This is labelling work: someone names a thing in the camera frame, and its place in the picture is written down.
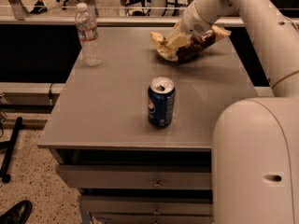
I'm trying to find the blue Pepsi can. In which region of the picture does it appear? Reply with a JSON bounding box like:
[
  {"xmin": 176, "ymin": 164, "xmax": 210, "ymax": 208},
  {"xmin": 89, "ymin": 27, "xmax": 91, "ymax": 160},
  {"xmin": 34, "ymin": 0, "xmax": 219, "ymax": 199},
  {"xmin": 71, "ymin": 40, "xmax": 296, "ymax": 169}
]
[{"xmin": 148, "ymin": 77, "xmax": 176, "ymax": 128}]

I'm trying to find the black metal stand leg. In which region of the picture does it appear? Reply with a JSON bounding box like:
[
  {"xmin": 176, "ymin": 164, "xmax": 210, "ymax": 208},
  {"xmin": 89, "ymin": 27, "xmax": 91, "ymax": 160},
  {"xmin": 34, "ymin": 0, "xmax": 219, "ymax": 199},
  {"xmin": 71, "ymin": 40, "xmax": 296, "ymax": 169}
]
[{"xmin": 0, "ymin": 117, "xmax": 23, "ymax": 183}]

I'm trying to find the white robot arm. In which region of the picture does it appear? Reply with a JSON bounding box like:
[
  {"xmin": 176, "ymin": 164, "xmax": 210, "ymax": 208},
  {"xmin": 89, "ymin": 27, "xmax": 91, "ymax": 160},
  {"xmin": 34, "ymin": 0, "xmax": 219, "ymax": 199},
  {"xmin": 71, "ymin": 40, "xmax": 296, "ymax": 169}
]
[{"xmin": 174, "ymin": 0, "xmax": 299, "ymax": 224}]

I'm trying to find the bottom grey drawer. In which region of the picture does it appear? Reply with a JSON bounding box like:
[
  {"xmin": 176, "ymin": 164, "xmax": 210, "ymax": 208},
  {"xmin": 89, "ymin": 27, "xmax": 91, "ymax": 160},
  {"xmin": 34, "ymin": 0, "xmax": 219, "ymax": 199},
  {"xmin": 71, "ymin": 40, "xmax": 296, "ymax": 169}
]
[{"xmin": 94, "ymin": 213, "xmax": 213, "ymax": 224}]

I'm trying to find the clear plastic water bottle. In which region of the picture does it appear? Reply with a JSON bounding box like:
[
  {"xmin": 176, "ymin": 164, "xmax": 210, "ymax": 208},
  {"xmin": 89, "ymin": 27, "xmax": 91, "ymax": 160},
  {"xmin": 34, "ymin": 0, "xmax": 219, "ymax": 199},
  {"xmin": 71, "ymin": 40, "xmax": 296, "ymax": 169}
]
[{"xmin": 75, "ymin": 3, "xmax": 103, "ymax": 67}]

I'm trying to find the black sneaker with leg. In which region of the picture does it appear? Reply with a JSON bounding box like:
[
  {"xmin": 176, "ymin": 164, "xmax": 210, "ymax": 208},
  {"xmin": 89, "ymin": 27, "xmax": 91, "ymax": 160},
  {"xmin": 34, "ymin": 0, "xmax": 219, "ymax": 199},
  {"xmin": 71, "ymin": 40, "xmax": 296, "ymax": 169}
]
[{"xmin": 30, "ymin": 0, "xmax": 48, "ymax": 15}]

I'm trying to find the brown chip bag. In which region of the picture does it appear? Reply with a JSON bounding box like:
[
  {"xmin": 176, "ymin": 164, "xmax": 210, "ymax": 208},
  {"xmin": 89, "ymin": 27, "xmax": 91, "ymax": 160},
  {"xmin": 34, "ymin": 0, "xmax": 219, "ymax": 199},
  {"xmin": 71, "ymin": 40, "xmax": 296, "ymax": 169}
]
[{"xmin": 149, "ymin": 21, "xmax": 231, "ymax": 63}]

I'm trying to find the black leather shoe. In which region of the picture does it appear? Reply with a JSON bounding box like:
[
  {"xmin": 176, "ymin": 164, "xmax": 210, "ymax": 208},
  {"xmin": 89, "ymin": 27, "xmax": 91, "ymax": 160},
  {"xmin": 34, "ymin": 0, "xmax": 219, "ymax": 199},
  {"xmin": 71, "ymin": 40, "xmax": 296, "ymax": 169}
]
[{"xmin": 0, "ymin": 200, "xmax": 33, "ymax": 224}]

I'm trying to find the middle grey drawer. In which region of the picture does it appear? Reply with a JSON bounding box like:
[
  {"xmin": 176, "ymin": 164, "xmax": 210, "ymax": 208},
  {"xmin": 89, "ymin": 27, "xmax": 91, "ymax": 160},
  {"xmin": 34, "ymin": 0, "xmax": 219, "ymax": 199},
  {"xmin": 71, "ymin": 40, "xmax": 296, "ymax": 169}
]
[{"xmin": 79, "ymin": 196, "xmax": 213, "ymax": 216}]

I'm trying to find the grey drawer cabinet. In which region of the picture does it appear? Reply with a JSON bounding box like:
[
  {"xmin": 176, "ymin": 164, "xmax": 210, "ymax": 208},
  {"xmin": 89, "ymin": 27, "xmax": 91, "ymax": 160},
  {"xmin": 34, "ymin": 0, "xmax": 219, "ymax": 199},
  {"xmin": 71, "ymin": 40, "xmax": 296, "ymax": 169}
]
[{"xmin": 36, "ymin": 25, "xmax": 260, "ymax": 224}]

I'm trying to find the top grey drawer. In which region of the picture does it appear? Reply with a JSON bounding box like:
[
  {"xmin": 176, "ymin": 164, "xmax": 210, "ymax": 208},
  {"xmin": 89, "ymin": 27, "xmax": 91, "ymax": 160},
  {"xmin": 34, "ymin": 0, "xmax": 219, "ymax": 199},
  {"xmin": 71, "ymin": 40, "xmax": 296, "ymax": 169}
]
[{"xmin": 57, "ymin": 165, "xmax": 211, "ymax": 190}]

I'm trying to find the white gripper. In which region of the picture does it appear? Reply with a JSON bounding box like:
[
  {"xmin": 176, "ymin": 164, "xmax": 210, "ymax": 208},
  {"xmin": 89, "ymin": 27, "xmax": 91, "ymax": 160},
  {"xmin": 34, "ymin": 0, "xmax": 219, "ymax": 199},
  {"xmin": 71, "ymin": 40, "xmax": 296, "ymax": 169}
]
[{"xmin": 165, "ymin": 0, "xmax": 215, "ymax": 52}]

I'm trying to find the grey drawer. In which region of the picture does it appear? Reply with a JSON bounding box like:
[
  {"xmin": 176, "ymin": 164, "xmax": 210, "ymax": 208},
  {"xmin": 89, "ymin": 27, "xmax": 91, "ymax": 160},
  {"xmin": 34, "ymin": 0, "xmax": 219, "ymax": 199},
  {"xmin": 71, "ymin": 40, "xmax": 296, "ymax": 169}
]
[
  {"xmin": 57, "ymin": 165, "xmax": 211, "ymax": 190},
  {"xmin": 94, "ymin": 213, "xmax": 213, "ymax": 224},
  {"xmin": 79, "ymin": 196, "xmax": 213, "ymax": 216}
]

